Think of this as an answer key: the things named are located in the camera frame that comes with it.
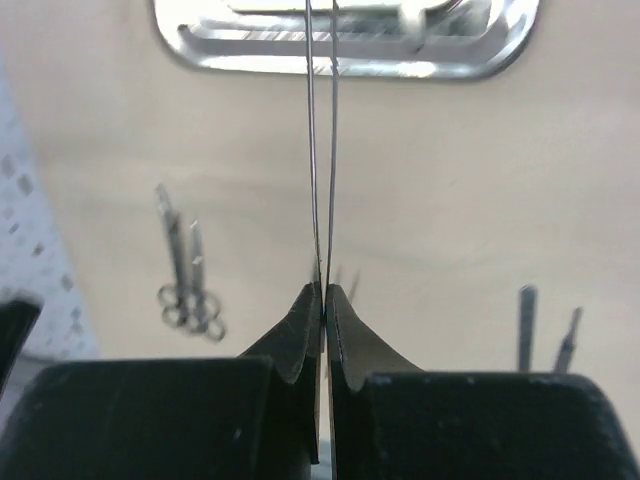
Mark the beige cloth wrap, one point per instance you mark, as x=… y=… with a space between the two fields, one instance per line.
x=449 y=197

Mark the steel forceps with rings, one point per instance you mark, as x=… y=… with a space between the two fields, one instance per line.
x=173 y=296

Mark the steel scalpel handle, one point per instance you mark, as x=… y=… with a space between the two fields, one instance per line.
x=527 y=315
x=567 y=348

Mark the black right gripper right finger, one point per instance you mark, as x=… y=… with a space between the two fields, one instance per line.
x=392 y=420

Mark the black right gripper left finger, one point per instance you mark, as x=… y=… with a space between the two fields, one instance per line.
x=253 y=416

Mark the steel instrument tray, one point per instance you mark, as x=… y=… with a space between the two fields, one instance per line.
x=431 y=40

